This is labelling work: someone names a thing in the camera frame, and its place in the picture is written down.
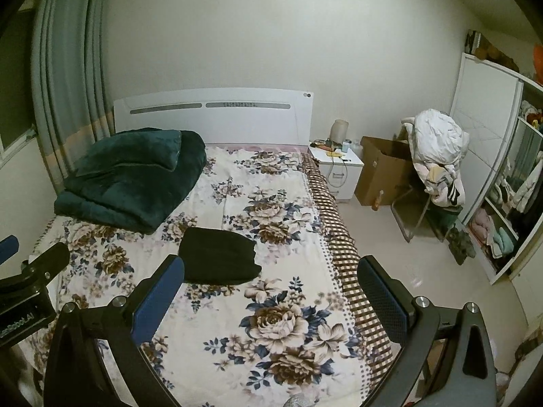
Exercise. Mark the small orange bottle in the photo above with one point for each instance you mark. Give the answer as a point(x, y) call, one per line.
point(376, 201)

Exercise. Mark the hanging clothes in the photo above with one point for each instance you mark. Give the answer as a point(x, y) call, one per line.
point(526, 186)

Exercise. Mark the white nightstand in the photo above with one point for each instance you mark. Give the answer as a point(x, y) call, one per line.
point(339, 174)

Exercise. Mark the metal folding chair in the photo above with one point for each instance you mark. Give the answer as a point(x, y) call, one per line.
point(413, 216)

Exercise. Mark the beige round jar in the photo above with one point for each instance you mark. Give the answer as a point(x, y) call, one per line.
point(340, 131)

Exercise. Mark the teal folded clothes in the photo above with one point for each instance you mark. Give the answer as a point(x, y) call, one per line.
point(505, 243)

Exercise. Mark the window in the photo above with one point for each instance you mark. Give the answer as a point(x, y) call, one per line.
point(15, 93)

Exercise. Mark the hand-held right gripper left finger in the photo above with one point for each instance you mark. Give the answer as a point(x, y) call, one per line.
point(157, 301)

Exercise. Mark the small white cup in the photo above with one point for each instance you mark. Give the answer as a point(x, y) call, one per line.
point(347, 146)

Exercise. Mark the pink folded clothes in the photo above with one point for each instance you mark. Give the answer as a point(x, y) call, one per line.
point(483, 227)

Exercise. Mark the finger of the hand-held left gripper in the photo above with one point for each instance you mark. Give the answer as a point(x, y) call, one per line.
point(49, 260)
point(8, 249)

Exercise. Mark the cardboard box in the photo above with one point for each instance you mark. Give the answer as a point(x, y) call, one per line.
point(382, 169)

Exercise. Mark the white crumpled duvet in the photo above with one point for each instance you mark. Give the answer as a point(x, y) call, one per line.
point(439, 135)

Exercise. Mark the floral bedsheet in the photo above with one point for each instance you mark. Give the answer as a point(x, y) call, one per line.
point(263, 237)

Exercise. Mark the brown checkered mattress cover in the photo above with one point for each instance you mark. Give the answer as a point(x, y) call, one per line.
point(343, 237)

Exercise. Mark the boxes atop wardrobe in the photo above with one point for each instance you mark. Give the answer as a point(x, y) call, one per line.
point(492, 51)

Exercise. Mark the pile of mixed clothes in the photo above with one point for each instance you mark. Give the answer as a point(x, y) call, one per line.
point(445, 186)

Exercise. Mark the white wardrobe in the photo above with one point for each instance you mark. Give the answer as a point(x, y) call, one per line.
point(479, 114)

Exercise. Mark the dark green blanket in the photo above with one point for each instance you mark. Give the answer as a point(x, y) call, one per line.
point(131, 174)

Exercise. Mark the white headboard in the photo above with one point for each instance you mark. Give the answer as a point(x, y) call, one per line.
point(212, 114)

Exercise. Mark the black garment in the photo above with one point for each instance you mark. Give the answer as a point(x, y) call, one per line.
point(220, 258)

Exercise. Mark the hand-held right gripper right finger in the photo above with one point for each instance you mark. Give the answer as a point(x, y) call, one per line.
point(382, 296)

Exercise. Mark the grey banded curtain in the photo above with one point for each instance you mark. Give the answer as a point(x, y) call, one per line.
point(70, 72)

